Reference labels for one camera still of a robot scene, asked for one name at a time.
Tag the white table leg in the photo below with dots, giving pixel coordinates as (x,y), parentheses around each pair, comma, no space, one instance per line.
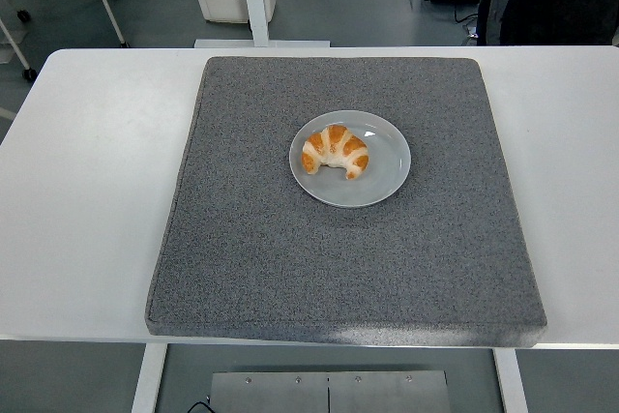
(511,384)
(149,379)

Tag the round grey plate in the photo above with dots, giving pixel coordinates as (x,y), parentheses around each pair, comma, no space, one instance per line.
(382,176)

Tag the grey metal plate with screws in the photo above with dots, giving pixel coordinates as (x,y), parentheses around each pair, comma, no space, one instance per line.
(329,393)

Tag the grey felt mat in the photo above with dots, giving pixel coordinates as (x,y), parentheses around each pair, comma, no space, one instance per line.
(338,263)

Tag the golden croissant bread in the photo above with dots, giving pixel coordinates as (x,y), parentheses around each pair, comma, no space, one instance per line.
(333,147)

